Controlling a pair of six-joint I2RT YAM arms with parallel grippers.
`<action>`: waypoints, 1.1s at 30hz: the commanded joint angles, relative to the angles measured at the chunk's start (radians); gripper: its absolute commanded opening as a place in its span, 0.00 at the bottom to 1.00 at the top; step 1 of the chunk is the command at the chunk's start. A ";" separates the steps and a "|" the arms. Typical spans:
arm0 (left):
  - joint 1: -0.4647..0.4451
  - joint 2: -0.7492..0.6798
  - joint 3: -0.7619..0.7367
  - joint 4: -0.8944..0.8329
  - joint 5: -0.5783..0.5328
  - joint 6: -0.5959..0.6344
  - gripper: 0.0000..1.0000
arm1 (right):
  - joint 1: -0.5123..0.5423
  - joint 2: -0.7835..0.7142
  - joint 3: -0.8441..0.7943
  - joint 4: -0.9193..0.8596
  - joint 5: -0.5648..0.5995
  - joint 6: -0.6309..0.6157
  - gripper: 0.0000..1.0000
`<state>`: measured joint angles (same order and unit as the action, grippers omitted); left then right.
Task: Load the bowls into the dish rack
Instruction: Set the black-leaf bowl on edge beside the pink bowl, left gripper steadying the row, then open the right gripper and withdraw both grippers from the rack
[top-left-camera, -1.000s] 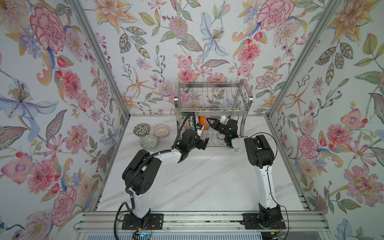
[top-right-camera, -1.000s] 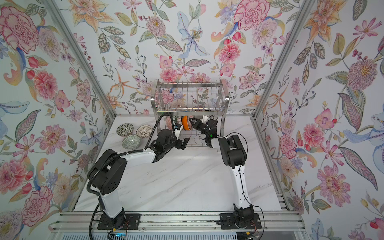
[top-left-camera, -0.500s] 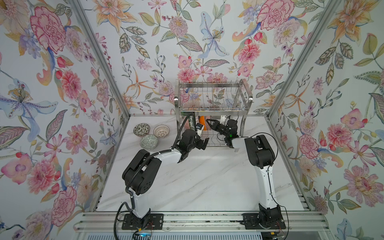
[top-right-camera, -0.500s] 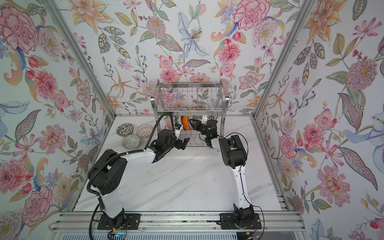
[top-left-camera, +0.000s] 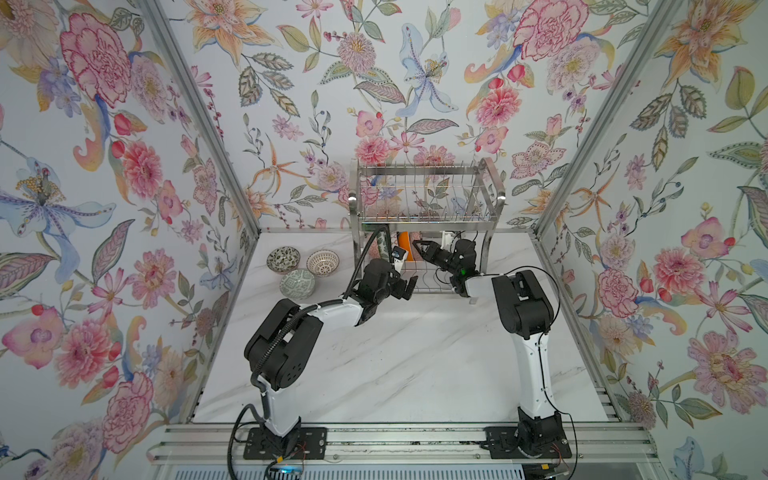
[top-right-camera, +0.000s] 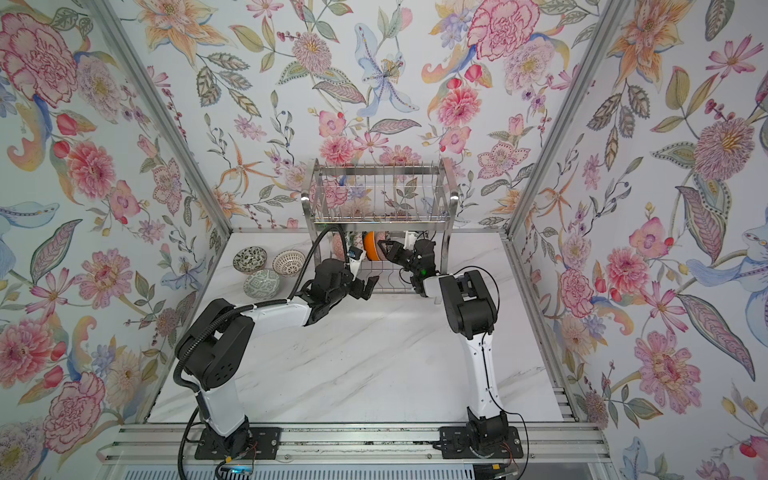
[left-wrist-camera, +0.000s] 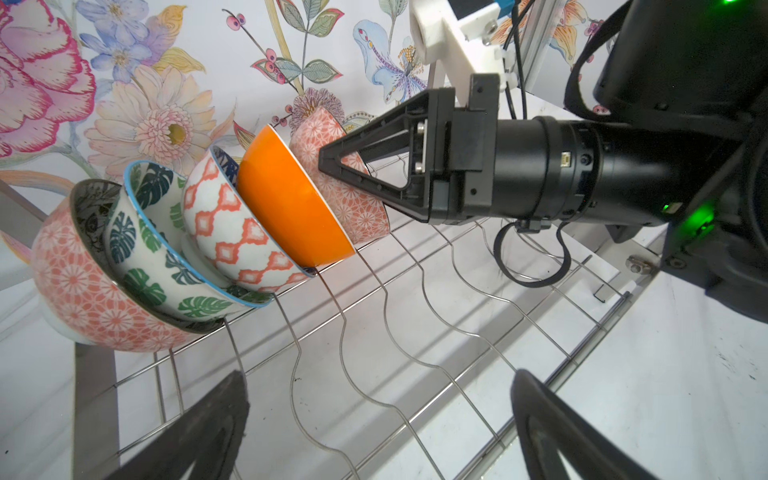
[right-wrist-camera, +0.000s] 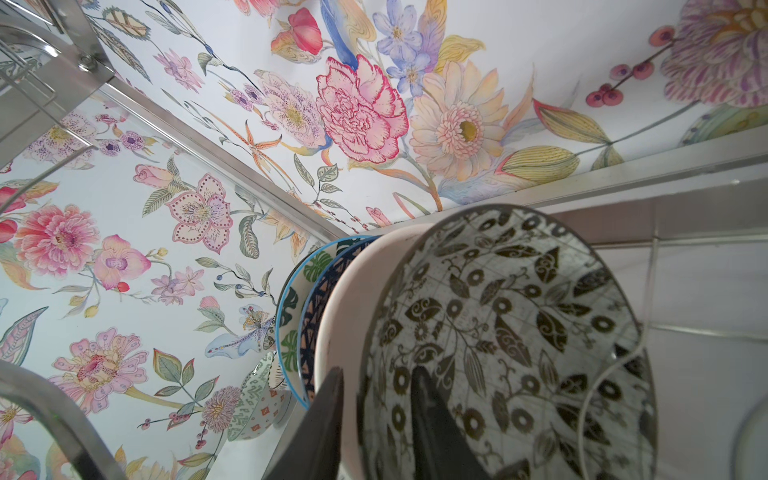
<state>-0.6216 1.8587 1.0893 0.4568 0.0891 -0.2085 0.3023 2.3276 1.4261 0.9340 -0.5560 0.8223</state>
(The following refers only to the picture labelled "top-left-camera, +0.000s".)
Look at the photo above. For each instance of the brown white patterned bowl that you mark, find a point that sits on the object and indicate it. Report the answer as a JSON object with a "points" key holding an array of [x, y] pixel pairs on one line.
{"points": [[322, 263]]}

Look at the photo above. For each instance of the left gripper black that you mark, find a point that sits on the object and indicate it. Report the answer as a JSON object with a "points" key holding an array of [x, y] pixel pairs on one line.
{"points": [[398, 283]]}

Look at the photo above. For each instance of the green geometric patterned bowl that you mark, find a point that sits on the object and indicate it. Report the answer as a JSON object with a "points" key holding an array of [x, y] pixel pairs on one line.
{"points": [[298, 284]]}

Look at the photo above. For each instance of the dark floral patterned bowl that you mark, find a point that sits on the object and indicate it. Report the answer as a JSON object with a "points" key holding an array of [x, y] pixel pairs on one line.
{"points": [[283, 260]]}

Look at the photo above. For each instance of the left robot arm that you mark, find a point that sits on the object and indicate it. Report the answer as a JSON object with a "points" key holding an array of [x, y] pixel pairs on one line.
{"points": [[280, 349]]}

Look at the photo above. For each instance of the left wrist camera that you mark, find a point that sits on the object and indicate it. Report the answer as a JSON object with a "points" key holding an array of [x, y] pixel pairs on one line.
{"points": [[398, 257]]}

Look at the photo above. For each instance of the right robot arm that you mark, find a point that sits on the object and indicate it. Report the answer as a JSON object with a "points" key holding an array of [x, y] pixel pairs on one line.
{"points": [[526, 313]]}

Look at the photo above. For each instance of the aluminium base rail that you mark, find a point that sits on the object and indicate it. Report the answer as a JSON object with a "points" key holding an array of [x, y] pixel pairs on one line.
{"points": [[588, 442]]}

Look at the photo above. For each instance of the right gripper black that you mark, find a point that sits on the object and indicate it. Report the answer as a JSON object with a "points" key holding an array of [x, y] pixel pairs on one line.
{"points": [[434, 252]]}

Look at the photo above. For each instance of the stainless steel dish rack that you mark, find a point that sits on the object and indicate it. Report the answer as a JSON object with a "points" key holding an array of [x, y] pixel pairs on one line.
{"points": [[465, 198]]}

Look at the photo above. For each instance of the black white floral bowl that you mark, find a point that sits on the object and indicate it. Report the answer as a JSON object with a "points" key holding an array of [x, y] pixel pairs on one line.
{"points": [[419, 247]]}

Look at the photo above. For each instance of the pink bowl dark floral inside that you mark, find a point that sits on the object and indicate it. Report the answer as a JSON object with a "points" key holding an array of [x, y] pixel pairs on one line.
{"points": [[373, 247]]}

